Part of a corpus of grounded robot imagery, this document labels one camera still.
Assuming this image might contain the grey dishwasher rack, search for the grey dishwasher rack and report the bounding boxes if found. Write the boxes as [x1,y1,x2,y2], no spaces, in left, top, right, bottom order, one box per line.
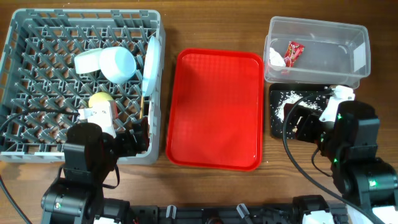
[1,9,166,165]

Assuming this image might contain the light blue bowl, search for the light blue bowl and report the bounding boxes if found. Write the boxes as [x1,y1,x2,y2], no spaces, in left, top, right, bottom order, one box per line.
[99,47,137,84]

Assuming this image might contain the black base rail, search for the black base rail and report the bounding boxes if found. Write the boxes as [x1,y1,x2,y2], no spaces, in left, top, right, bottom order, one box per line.
[93,198,349,224]

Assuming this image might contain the wooden chopstick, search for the wooden chopstick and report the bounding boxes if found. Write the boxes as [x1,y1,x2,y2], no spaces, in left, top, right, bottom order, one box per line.
[139,95,144,119]

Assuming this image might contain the white napkin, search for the white napkin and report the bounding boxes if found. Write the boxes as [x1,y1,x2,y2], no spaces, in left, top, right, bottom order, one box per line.
[269,47,286,67]

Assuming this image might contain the clear plastic bin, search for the clear plastic bin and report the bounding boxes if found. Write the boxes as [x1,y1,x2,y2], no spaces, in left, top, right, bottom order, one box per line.
[263,16,371,88]

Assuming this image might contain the green saucer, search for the green saucer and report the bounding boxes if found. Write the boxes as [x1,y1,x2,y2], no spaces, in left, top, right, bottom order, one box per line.
[74,48,103,74]

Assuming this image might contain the white plastic fork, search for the white plastic fork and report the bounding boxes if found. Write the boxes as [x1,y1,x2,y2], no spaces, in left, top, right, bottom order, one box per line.
[147,94,155,126]

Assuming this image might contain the yellow plastic cup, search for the yellow plastic cup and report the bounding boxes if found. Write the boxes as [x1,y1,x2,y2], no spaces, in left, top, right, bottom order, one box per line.
[88,92,114,108]

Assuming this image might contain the red plastic tray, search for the red plastic tray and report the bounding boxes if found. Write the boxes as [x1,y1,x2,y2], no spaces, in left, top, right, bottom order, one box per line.
[165,48,264,172]

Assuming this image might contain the light blue plate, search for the light blue plate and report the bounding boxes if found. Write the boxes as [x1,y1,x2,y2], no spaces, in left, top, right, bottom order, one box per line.
[142,37,161,97]

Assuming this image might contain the rice and food scraps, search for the rice and food scraps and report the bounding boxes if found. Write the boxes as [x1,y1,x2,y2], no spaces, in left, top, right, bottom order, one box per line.
[270,90,326,139]

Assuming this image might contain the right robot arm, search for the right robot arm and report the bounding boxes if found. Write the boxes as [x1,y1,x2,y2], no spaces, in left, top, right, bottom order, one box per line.
[282,101,397,223]

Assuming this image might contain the red sauce packet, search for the red sauce packet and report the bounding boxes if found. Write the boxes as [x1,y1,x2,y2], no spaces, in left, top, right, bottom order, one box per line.
[284,41,305,67]

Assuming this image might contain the black tray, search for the black tray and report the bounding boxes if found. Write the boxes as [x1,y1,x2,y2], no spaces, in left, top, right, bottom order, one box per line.
[268,82,358,140]

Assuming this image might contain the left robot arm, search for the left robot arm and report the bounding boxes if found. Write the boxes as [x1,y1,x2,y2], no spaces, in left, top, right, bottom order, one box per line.
[41,120,150,223]

